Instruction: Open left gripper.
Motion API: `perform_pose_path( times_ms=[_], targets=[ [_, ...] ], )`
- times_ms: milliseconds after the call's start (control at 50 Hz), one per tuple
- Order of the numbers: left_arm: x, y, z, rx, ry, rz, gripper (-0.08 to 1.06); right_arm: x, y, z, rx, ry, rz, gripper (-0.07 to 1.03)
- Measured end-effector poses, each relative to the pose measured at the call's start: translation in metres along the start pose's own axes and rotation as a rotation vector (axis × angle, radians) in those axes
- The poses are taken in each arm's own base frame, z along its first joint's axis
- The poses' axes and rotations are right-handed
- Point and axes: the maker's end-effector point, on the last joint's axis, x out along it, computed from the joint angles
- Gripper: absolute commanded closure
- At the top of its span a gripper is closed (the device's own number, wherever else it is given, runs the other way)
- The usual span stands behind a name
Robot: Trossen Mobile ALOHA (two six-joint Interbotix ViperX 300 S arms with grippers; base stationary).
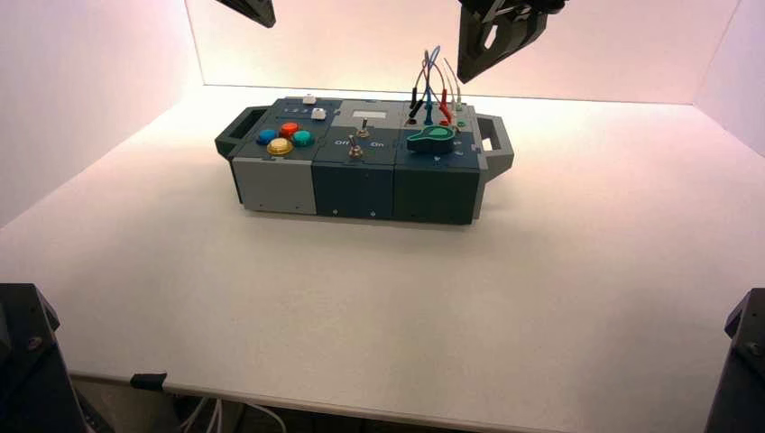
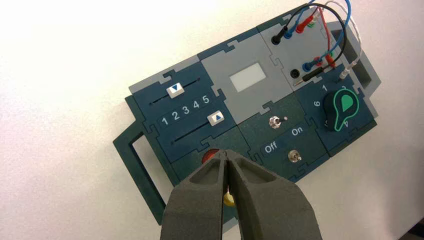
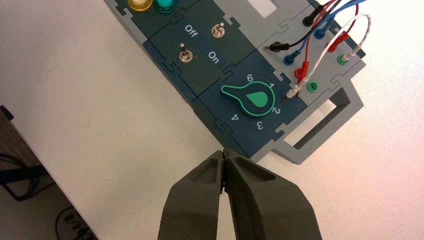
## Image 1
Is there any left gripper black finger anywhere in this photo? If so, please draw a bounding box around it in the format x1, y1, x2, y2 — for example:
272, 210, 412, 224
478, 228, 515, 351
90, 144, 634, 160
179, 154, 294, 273
215, 0, 277, 29

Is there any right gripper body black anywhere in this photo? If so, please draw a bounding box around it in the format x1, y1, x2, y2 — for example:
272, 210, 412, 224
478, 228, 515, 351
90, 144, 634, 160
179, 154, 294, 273
460, 0, 567, 17

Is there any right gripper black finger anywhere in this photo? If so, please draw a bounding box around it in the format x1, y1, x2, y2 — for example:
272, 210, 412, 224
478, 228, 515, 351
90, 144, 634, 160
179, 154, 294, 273
456, 6, 481, 85
476, 10, 549, 78

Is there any green rotary knob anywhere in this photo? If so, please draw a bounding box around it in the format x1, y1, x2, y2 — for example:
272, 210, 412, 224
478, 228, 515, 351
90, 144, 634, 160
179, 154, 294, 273
406, 125, 456, 155

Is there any dark teal grey control box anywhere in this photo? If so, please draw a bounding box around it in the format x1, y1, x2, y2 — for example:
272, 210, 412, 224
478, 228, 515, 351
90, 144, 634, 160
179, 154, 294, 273
214, 95, 515, 226

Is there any black table edge clamp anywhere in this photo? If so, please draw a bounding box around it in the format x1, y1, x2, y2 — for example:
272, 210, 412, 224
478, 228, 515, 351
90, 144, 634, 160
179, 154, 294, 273
130, 373, 169, 393

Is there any white jumper cable with plug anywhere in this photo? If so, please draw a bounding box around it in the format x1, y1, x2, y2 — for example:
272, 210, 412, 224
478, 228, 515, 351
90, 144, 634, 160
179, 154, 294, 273
443, 57, 465, 114

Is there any red jumper cable with plug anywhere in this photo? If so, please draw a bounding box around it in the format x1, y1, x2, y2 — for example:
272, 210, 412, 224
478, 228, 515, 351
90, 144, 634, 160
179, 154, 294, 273
429, 58, 454, 124

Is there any black jumper cable with plug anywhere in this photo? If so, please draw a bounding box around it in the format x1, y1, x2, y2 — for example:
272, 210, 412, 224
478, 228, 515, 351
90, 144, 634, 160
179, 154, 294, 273
407, 52, 429, 122

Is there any blue jumper cable with plug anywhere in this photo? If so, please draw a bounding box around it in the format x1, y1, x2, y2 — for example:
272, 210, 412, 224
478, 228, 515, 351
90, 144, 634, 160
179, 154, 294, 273
422, 45, 442, 126

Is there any white cable under table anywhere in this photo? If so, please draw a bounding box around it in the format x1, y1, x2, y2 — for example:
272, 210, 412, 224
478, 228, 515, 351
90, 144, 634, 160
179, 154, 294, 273
179, 398, 225, 433
244, 403, 290, 433

